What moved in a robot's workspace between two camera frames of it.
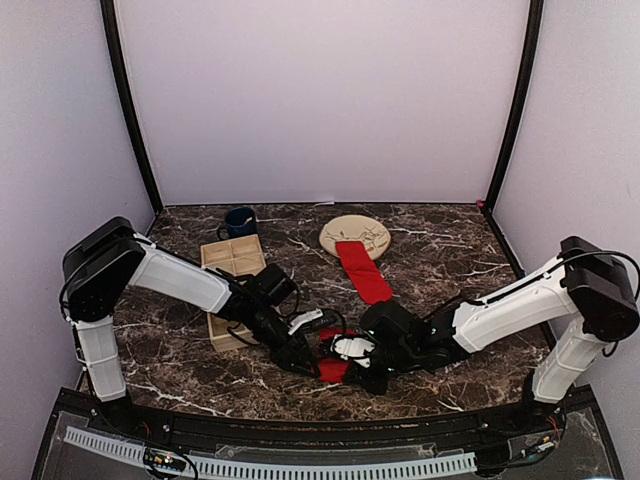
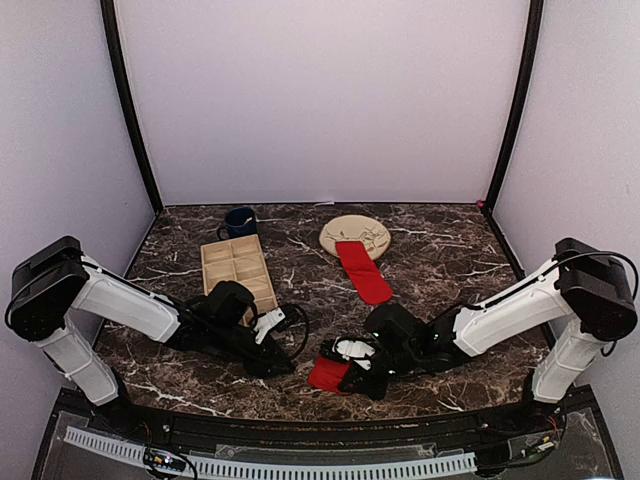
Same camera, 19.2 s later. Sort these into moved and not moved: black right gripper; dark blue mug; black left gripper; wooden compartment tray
Moved: black left gripper
Not moved: dark blue mug; wooden compartment tray; black right gripper
